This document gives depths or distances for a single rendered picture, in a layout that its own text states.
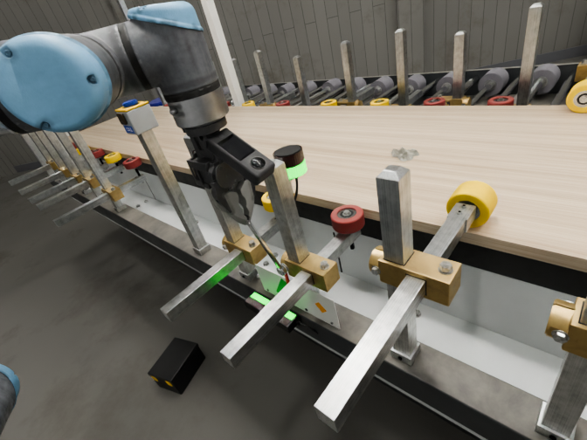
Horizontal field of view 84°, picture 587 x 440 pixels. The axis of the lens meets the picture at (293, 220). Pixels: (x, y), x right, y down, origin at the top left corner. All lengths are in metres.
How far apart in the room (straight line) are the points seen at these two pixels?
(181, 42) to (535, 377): 0.88
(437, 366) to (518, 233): 0.30
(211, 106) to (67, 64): 0.21
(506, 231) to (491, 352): 0.29
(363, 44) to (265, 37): 1.28
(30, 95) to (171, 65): 0.19
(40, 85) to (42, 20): 5.74
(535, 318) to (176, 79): 0.80
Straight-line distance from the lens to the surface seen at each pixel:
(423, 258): 0.56
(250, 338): 0.65
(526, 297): 0.82
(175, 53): 0.53
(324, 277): 0.70
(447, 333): 0.91
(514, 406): 0.75
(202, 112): 0.55
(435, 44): 5.01
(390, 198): 0.48
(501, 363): 0.88
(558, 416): 0.69
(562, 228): 0.78
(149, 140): 1.04
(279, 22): 4.85
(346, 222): 0.77
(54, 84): 0.41
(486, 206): 0.71
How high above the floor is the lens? 1.35
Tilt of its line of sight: 33 degrees down
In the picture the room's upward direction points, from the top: 16 degrees counter-clockwise
